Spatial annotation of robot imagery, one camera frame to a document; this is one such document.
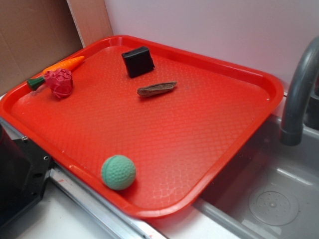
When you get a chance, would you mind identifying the brown cardboard panel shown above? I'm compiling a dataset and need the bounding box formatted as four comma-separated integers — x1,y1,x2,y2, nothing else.
0,0,113,95

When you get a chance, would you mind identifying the grey toy faucet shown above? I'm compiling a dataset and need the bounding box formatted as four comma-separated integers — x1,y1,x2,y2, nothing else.
279,37,319,146

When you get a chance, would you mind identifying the brown wood piece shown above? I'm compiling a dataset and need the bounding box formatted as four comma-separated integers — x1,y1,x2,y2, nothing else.
137,81,177,97

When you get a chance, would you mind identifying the black box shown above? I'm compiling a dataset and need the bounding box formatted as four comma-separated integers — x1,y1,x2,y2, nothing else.
122,46,155,78

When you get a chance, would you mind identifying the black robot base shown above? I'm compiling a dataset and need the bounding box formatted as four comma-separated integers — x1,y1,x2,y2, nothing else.
0,127,53,228

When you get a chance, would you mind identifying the red plastic tray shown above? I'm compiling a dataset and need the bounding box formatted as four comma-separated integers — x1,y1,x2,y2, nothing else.
0,36,284,219

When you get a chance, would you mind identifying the grey toy sink basin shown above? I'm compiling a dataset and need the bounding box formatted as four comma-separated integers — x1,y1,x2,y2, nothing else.
194,116,319,239

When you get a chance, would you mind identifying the orange toy carrot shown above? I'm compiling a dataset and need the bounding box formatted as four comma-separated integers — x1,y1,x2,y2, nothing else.
26,56,85,91

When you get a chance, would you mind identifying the green foam golf ball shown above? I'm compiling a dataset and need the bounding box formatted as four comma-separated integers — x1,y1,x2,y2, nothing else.
101,155,136,191

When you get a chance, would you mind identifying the silver metal rail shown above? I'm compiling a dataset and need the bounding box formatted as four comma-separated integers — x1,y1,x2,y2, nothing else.
0,117,160,239

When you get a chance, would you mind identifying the crumpled red paper ball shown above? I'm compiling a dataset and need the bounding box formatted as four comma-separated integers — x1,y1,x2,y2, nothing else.
44,68,73,99

